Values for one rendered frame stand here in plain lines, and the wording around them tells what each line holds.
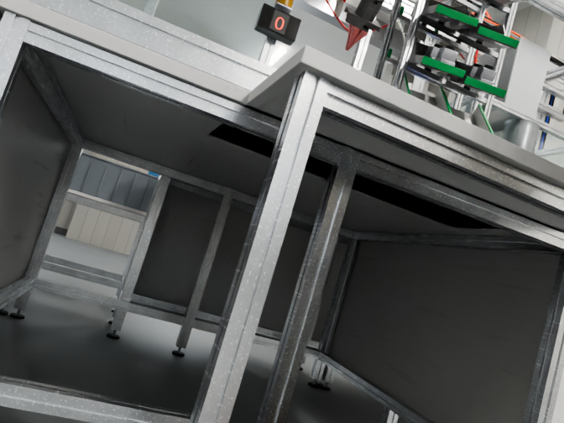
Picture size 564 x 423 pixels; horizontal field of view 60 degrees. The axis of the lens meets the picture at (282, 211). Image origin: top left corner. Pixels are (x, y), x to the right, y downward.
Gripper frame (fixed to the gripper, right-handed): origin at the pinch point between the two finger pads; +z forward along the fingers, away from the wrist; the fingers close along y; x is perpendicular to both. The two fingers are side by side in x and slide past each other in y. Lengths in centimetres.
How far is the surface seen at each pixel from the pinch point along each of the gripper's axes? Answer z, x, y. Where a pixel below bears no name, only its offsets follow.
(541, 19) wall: -16, -394, -290
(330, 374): 155, -11, -78
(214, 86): 8, 43, 34
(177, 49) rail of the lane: 8, 32, 43
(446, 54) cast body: -10.2, 2.9, -26.1
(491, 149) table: -10, 64, -14
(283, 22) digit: 3.2, -8.0, 18.5
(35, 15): 8, 44, 69
